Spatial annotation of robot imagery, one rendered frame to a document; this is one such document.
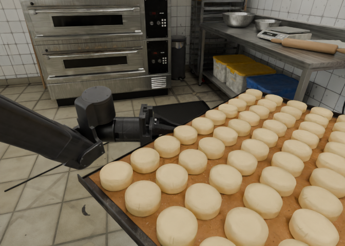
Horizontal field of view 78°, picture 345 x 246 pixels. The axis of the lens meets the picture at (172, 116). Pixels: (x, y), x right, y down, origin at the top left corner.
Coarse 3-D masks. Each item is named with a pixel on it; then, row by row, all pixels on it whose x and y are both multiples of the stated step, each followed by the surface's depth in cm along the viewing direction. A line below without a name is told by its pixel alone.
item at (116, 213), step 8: (248, 88) 73; (264, 96) 70; (336, 112) 58; (192, 120) 53; (160, 136) 45; (144, 144) 42; (80, 176) 33; (88, 176) 34; (88, 184) 31; (96, 192) 32; (104, 200) 30; (104, 208) 29; (112, 208) 29; (112, 216) 28; (120, 216) 28; (120, 224) 27; (128, 224) 27; (128, 232) 26; (136, 232) 26; (136, 240) 25; (144, 240) 26
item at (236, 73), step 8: (232, 64) 259; (240, 64) 260; (248, 64) 260; (256, 64) 260; (232, 72) 244; (240, 72) 234; (248, 72) 234; (256, 72) 232; (264, 72) 233; (272, 72) 236; (232, 80) 250; (240, 80) 234; (232, 88) 253; (240, 88) 239
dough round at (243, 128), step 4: (232, 120) 49; (236, 120) 49; (240, 120) 49; (244, 120) 50; (228, 124) 48; (232, 124) 48; (236, 124) 48; (240, 124) 48; (244, 124) 48; (248, 124) 48; (232, 128) 47; (236, 128) 46; (240, 128) 46; (244, 128) 46; (248, 128) 47; (240, 132) 46; (244, 132) 46; (248, 132) 47; (240, 136) 47
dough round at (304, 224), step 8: (296, 216) 27; (304, 216) 27; (312, 216) 27; (320, 216) 27; (296, 224) 26; (304, 224) 26; (312, 224) 26; (320, 224) 26; (328, 224) 26; (296, 232) 26; (304, 232) 25; (312, 232) 25; (320, 232) 25; (328, 232) 25; (336, 232) 25; (304, 240) 25; (312, 240) 24; (320, 240) 24; (328, 240) 24; (336, 240) 25
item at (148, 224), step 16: (272, 112) 59; (304, 112) 59; (256, 128) 50; (288, 128) 51; (192, 144) 43; (240, 144) 44; (320, 144) 46; (128, 160) 38; (160, 160) 39; (176, 160) 39; (208, 160) 39; (224, 160) 39; (96, 176) 34; (144, 176) 35; (192, 176) 35; (208, 176) 36; (256, 176) 36; (304, 176) 37; (112, 192) 32; (240, 192) 33; (160, 208) 30; (224, 208) 30; (288, 208) 30; (144, 224) 27; (208, 224) 28; (272, 224) 28; (288, 224) 28; (336, 224) 28; (272, 240) 26
